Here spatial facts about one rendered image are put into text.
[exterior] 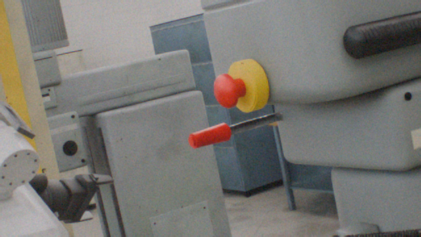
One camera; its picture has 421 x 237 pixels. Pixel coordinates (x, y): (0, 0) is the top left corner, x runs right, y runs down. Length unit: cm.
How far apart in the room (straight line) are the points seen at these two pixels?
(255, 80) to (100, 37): 975
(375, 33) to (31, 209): 60
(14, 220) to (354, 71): 56
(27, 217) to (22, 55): 147
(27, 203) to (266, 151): 742
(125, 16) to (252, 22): 991
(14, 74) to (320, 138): 171
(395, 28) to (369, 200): 27
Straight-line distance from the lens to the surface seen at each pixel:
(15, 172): 114
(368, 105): 93
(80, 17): 1055
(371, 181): 101
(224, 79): 89
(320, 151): 102
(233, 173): 852
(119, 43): 1073
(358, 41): 82
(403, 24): 85
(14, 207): 120
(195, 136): 99
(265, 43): 89
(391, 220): 101
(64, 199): 167
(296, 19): 85
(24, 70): 261
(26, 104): 261
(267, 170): 858
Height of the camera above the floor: 183
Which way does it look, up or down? 7 degrees down
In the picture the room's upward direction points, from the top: 12 degrees counter-clockwise
